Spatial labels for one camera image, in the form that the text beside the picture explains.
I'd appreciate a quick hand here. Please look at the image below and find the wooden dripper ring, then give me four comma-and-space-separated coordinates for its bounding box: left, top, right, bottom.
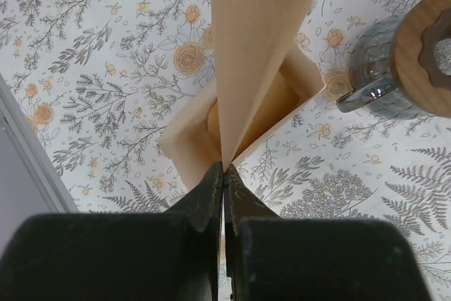
388, 0, 451, 118

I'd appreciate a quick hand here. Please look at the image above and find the brown paper coffee filter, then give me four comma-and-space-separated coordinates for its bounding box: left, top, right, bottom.
208, 0, 330, 166

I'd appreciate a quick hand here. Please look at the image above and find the grey glass carafe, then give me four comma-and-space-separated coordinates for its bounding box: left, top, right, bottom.
336, 14, 429, 120

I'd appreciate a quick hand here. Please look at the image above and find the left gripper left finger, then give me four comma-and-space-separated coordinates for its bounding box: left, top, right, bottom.
1, 163, 223, 300

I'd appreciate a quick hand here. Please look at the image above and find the floral patterned table mat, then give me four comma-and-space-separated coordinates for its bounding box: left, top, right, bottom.
1, 0, 450, 300

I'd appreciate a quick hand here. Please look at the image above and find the orange coffee filter box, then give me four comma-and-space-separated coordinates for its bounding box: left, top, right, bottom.
159, 46, 324, 190

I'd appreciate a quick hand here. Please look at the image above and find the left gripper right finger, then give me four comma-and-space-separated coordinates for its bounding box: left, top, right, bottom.
223, 166, 423, 300

